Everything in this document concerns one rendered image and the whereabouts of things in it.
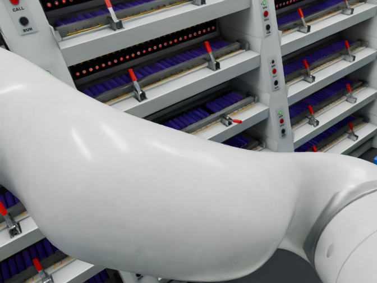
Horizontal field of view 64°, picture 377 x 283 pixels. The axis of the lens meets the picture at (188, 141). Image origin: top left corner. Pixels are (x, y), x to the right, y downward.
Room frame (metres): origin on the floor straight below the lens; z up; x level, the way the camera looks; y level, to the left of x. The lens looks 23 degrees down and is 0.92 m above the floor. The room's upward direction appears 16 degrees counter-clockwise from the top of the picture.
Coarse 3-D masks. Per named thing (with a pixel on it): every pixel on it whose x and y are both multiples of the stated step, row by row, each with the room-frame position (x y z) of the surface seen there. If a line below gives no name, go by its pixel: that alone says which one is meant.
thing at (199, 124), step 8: (232, 104) 1.03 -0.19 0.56; (240, 104) 1.03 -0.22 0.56; (216, 112) 1.00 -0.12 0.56; (224, 112) 1.00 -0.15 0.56; (200, 120) 0.97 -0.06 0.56; (208, 120) 0.97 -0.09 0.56; (216, 120) 0.98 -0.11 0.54; (184, 128) 0.94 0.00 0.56; (192, 128) 0.94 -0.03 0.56; (200, 128) 0.95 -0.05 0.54
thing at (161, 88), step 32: (192, 32) 1.12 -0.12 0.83; (224, 32) 1.17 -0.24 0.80; (96, 64) 0.96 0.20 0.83; (128, 64) 1.01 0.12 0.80; (160, 64) 1.01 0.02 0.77; (192, 64) 0.99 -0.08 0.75; (224, 64) 0.99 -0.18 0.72; (256, 64) 1.03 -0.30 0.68; (96, 96) 0.85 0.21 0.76; (128, 96) 0.86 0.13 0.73; (160, 96) 0.85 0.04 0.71
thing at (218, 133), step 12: (240, 84) 1.15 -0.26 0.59; (192, 96) 1.10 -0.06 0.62; (252, 96) 1.06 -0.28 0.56; (264, 96) 1.03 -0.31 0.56; (168, 108) 1.05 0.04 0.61; (252, 108) 1.03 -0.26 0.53; (264, 108) 1.02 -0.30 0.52; (252, 120) 1.00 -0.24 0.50; (204, 132) 0.94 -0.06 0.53; (216, 132) 0.93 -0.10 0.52; (228, 132) 0.95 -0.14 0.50
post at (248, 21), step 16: (256, 0) 1.03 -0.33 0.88; (272, 0) 1.06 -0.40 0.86; (224, 16) 1.16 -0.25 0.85; (240, 16) 1.09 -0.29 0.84; (256, 16) 1.03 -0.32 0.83; (272, 16) 1.06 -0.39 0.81; (256, 32) 1.03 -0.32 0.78; (272, 48) 1.05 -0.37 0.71; (256, 80) 1.06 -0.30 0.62; (272, 96) 1.03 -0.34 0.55; (272, 112) 1.03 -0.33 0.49; (288, 112) 1.06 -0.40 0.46; (256, 128) 1.11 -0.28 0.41; (272, 128) 1.03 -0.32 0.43; (288, 128) 1.06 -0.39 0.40; (288, 144) 1.05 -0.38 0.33
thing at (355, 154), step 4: (368, 140) 1.35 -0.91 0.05; (364, 144) 1.34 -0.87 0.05; (368, 144) 1.35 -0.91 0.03; (356, 148) 1.31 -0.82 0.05; (360, 148) 1.32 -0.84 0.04; (364, 148) 1.34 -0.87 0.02; (368, 148) 1.35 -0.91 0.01; (352, 152) 1.29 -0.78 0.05; (356, 152) 1.31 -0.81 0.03; (360, 152) 1.32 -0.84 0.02; (352, 156) 1.29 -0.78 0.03; (356, 156) 1.31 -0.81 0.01; (172, 280) 0.82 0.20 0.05; (176, 280) 0.83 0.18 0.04; (180, 280) 0.83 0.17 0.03
